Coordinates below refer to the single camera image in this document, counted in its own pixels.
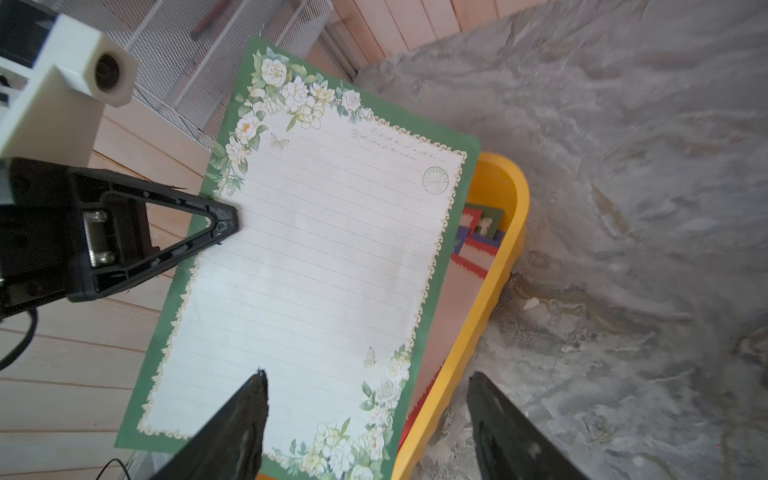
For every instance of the white wire wall shelf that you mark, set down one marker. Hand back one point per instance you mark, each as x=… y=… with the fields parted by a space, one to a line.
x=189 y=51

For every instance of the stack of coloured stationery paper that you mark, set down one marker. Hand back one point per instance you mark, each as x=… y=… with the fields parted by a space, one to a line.
x=476 y=245

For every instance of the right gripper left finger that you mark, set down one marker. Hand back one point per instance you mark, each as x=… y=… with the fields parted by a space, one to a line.
x=230 y=445

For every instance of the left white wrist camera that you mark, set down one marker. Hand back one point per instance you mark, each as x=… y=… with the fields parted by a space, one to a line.
x=57 y=76

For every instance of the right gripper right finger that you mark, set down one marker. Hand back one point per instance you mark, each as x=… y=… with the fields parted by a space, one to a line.
x=507 y=444

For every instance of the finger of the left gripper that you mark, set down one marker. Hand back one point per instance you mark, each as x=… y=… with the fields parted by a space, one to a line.
x=112 y=248

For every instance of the yellow plastic storage tray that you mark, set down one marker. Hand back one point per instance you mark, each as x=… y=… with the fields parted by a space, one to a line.
x=498 y=182

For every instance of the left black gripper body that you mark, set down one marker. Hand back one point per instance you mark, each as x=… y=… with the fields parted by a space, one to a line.
x=37 y=234

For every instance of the green floral stationery paper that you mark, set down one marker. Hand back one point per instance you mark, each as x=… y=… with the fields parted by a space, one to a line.
x=348 y=208

